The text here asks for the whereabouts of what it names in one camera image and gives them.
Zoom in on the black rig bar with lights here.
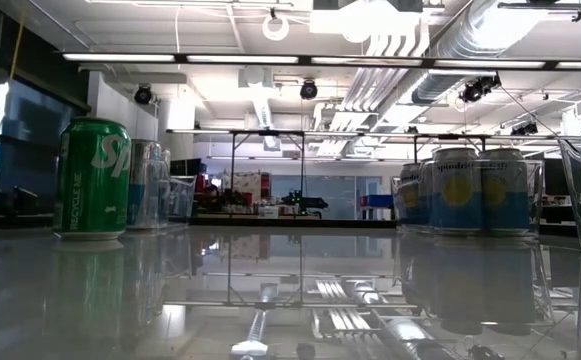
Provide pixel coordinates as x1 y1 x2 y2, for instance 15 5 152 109
58 51 581 71

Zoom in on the black ceiling spotlight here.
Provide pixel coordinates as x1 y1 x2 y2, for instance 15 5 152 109
298 78 320 101
133 83 154 106

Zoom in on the blue box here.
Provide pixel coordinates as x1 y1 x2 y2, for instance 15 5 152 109
359 193 395 209

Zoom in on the distant black rig frame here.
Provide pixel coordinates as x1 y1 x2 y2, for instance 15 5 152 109
165 128 571 196

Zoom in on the white hanging ring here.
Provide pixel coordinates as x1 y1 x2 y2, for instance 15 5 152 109
261 13 291 43

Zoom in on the dark wall screen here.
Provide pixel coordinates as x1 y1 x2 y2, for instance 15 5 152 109
0 79 91 201

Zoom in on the black aluminium table frame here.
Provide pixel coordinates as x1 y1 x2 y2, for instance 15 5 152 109
0 212 571 232

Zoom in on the white ceiling conduit bundle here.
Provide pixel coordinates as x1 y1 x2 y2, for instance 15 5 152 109
314 19 431 156

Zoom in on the white glossy table sheet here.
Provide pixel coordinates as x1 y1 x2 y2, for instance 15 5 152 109
0 224 581 360

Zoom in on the black ceiling light cluster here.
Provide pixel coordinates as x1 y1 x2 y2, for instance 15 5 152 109
458 73 502 104
509 121 540 137

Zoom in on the silver ventilation duct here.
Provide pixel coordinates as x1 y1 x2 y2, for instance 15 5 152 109
409 0 546 106

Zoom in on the green Sprite can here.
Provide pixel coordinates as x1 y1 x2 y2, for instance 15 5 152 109
52 116 133 242

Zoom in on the dark low device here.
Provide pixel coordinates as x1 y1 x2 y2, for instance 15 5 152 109
0 185 41 217

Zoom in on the black monitor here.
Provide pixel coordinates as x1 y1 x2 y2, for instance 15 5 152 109
169 158 204 177

